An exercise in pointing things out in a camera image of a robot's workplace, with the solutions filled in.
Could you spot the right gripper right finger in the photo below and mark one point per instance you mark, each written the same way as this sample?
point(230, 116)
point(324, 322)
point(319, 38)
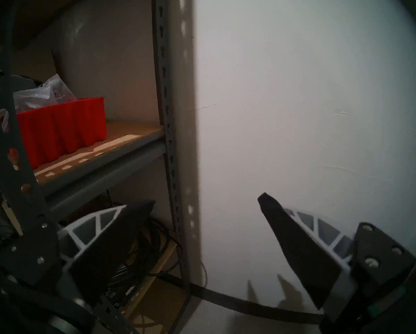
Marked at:
point(305, 253)

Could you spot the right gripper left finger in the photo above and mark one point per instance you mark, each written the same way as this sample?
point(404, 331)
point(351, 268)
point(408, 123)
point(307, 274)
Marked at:
point(103, 246)

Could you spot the red plastic bin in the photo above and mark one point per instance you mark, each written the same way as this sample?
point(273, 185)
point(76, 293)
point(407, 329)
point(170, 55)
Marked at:
point(72, 128)

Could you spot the clear bag with white label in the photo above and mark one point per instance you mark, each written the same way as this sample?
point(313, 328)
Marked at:
point(60, 89)

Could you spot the grey steel rack shelf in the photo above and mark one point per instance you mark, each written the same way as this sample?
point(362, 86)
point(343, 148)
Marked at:
point(162, 93)

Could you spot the black baseboard strip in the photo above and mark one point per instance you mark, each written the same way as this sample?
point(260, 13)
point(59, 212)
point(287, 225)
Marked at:
point(229, 298)

